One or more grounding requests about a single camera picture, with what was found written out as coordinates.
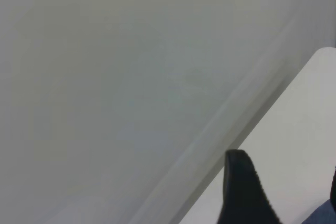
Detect blue denim pants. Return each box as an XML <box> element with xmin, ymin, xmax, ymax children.
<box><xmin>301</xmin><ymin>198</ymin><xmax>336</xmax><ymax>224</ymax></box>

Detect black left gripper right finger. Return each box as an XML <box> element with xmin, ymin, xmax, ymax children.
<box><xmin>329</xmin><ymin>165</ymin><xmax>336</xmax><ymax>207</ymax></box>

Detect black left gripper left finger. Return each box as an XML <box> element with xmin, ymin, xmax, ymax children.
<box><xmin>215</xmin><ymin>150</ymin><xmax>284</xmax><ymax>224</ymax></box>

